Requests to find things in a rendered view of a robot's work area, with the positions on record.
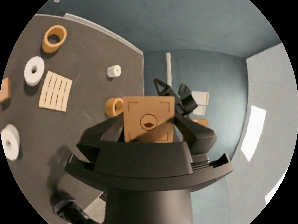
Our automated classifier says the small square wooden pallet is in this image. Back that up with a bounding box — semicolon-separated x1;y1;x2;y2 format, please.
39;71;72;111

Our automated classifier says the orange-brown open cup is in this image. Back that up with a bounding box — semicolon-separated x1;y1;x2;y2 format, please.
42;25;66;53

